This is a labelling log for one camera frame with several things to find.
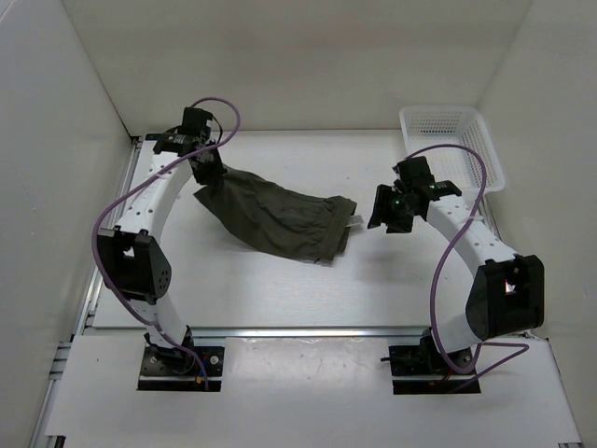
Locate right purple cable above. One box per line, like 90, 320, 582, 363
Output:
428, 144, 532, 391

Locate white perforated plastic basket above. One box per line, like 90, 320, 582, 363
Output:
399, 105, 506, 203

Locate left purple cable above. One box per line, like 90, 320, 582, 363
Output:
90, 96, 243, 391

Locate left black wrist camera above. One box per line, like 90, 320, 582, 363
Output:
179, 107, 215, 140

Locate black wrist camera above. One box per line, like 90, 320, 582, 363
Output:
179, 107, 215, 140
394, 157, 435, 191

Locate aluminium front rail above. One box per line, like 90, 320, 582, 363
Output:
78, 326, 430, 340

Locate purple cable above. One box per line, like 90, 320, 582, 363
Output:
428, 144, 532, 391
90, 96, 243, 391

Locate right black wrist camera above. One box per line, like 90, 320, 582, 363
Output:
394, 157, 435, 191

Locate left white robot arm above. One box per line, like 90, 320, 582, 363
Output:
92, 128, 219, 373

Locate olive green shorts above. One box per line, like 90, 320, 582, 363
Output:
194, 168, 357, 263

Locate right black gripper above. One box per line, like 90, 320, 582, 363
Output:
368, 184, 418, 233

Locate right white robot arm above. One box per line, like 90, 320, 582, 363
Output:
368, 181, 545, 373

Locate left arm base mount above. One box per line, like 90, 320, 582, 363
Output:
137, 345, 225, 393

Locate aluminium frame rail left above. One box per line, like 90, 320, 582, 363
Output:
37, 135, 143, 448

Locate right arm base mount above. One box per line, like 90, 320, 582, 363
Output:
380, 345, 481, 396

